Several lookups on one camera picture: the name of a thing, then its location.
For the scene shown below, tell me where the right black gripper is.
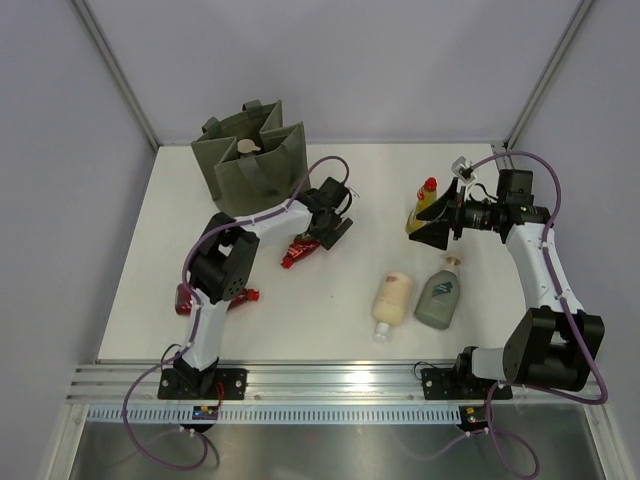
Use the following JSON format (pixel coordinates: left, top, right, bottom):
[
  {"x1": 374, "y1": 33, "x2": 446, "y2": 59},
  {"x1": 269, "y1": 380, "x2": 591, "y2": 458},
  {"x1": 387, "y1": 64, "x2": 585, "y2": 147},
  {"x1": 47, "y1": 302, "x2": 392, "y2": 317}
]
[{"x1": 410, "y1": 178, "x2": 503, "y2": 251}]

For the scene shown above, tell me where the yellow cleaner bottle red cap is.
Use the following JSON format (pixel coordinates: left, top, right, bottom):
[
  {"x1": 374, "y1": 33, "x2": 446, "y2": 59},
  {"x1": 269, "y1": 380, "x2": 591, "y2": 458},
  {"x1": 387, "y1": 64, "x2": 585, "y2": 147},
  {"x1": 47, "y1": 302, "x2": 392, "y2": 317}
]
[{"x1": 405, "y1": 177, "x2": 438, "y2": 235}]

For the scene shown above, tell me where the red Fairy dish soap bottle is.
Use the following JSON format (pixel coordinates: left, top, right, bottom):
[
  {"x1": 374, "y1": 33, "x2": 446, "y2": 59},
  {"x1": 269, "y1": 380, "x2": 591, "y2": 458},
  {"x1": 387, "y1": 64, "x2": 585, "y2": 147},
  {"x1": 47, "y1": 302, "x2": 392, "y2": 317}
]
[{"x1": 280, "y1": 235, "x2": 321, "y2": 269}]

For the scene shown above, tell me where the grey-green pump soap bottle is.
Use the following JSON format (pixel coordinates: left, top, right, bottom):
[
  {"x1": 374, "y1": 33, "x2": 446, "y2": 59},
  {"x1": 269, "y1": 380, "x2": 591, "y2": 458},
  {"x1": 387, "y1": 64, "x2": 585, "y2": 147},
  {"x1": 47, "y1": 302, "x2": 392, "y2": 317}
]
[{"x1": 413, "y1": 252, "x2": 462, "y2": 330}]

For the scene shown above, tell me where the cream lotion bottle white cap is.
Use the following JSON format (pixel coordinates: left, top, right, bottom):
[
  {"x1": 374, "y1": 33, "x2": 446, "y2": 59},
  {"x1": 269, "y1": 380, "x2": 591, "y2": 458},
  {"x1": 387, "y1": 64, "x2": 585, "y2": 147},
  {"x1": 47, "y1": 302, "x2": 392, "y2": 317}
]
[{"x1": 371, "y1": 272, "x2": 413, "y2": 342}]

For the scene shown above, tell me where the dark red dish soap bottle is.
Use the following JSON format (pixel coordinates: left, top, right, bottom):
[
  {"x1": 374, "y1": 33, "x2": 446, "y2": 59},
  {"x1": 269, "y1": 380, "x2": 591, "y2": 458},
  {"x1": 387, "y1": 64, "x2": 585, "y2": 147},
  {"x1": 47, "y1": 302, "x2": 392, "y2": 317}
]
[{"x1": 174, "y1": 284, "x2": 260, "y2": 316}]

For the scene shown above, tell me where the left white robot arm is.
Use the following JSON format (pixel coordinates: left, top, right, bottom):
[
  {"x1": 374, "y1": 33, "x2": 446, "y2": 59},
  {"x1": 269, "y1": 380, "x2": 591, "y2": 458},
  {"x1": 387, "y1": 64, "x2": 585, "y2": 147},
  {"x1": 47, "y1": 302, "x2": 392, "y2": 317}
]
[{"x1": 171, "y1": 177, "x2": 353, "y2": 399}]

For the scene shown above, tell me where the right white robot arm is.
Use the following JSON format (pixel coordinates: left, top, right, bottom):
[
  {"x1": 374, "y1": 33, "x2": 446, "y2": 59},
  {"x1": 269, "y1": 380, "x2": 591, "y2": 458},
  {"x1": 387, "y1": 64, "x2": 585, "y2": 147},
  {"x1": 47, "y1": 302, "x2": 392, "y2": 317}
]
[{"x1": 409, "y1": 169, "x2": 605, "y2": 397}]

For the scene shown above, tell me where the green canvas tote bag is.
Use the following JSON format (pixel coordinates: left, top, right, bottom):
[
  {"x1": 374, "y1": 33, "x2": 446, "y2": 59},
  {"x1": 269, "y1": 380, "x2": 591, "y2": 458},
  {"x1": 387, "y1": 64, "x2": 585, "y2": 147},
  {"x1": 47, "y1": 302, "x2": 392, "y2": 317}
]
[{"x1": 191, "y1": 100, "x2": 310, "y2": 217}]

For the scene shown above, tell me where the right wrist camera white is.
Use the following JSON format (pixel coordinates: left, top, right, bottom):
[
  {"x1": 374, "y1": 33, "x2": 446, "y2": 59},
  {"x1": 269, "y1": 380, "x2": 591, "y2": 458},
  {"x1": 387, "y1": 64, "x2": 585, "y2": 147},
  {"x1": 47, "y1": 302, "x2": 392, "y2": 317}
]
[{"x1": 451, "y1": 156, "x2": 477, "y2": 200}]

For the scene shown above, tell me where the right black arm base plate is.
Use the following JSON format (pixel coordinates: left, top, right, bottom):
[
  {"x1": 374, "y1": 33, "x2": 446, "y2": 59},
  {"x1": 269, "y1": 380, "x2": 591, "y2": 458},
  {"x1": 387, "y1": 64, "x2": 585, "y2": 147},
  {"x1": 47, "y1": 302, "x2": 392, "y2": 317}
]
[{"x1": 420, "y1": 367, "x2": 497, "y2": 401}]

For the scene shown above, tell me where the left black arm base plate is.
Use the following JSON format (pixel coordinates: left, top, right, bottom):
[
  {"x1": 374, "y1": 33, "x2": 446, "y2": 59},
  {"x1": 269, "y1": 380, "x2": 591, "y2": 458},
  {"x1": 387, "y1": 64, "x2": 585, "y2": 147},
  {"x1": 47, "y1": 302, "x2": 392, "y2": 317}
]
[{"x1": 157, "y1": 368, "x2": 247, "y2": 400}]

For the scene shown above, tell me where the right aluminium frame post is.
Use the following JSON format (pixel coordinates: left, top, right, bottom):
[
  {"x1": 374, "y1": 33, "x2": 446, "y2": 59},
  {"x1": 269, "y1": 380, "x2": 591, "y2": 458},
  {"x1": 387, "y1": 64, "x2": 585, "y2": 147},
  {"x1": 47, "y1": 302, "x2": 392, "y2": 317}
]
[{"x1": 502, "y1": 0, "x2": 598, "y2": 150}]

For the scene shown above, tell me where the aluminium frame post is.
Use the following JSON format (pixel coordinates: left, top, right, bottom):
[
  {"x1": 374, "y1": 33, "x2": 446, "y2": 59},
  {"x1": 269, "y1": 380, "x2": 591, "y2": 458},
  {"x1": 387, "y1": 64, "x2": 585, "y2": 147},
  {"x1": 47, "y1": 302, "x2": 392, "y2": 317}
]
[
  {"x1": 69, "y1": 0, "x2": 162, "y2": 153},
  {"x1": 502, "y1": 0, "x2": 598, "y2": 150}
]

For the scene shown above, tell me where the aluminium front rail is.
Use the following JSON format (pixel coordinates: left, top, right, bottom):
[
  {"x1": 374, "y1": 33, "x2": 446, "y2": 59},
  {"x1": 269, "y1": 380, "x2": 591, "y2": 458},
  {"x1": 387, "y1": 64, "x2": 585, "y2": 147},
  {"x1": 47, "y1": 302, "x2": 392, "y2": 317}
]
[{"x1": 64, "y1": 363, "x2": 609, "y2": 404}]

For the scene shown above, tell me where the white slotted cable duct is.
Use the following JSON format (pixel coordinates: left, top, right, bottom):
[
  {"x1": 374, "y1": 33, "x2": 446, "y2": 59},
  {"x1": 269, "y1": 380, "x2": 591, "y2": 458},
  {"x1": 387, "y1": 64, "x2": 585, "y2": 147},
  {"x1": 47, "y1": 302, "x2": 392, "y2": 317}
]
[{"x1": 87, "y1": 404, "x2": 464, "y2": 422}]

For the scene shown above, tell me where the left aluminium frame post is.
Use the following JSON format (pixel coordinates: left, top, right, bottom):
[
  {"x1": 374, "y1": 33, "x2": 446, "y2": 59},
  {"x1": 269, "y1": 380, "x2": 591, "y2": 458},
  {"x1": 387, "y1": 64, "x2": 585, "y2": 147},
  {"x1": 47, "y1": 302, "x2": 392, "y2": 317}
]
[{"x1": 69, "y1": 0, "x2": 162, "y2": 153}]

